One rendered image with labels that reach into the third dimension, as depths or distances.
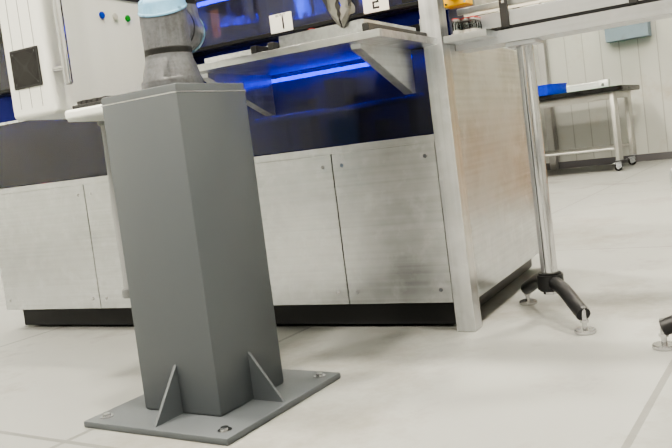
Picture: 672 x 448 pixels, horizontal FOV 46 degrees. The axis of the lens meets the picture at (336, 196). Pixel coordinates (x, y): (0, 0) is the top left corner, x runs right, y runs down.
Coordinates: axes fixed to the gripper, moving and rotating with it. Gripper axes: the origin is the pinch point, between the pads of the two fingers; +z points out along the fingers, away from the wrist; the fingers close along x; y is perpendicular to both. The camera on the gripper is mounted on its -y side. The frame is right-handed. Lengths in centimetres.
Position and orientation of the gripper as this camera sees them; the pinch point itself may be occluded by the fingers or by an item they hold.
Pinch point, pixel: (340, 22)
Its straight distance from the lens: 205.7
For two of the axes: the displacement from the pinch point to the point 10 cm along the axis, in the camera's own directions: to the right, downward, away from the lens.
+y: 4.7, -1.2, 8.8
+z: 1.2, 9.9, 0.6
